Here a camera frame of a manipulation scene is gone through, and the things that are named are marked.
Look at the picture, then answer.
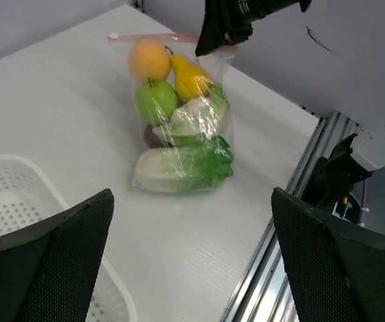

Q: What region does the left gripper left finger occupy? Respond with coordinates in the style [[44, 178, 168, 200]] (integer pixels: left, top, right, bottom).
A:
[[0, 189, 114, 321]]

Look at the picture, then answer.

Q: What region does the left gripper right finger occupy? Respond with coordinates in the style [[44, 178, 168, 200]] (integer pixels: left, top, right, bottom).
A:
[[271, 188, 385, 321]]

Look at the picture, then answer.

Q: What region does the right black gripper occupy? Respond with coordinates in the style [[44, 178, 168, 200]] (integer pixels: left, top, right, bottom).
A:
[[195, 0, 311, 56]]

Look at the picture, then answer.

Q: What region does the orange fruit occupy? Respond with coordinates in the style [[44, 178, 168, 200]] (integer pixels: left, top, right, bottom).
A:
[[128, 38, 171, 83]]

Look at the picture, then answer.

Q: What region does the green apple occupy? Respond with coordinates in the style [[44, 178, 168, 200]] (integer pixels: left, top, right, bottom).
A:
[[134, 80, 178, 125]]

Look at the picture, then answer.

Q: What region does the clear zip top bag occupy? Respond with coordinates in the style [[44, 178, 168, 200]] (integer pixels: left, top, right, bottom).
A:
[[107, 33, 237, 194]]

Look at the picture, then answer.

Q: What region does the red apple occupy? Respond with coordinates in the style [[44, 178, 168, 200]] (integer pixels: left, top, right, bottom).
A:
[[143, 124, 166, 149]]

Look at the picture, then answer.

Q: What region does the green lettuce head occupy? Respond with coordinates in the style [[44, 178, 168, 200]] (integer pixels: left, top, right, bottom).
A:
[[133, 85, 235, 193]]

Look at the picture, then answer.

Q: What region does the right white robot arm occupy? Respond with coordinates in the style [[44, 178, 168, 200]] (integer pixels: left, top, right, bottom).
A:
[[195, 0, 385, 209]]

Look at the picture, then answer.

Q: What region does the white perforated plastic basket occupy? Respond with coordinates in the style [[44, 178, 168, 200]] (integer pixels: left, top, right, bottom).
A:
[[0, 154, 137, 321]]

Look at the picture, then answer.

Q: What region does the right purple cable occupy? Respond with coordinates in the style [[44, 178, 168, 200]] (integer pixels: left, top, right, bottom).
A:
[[360, 179, 371, 227]]

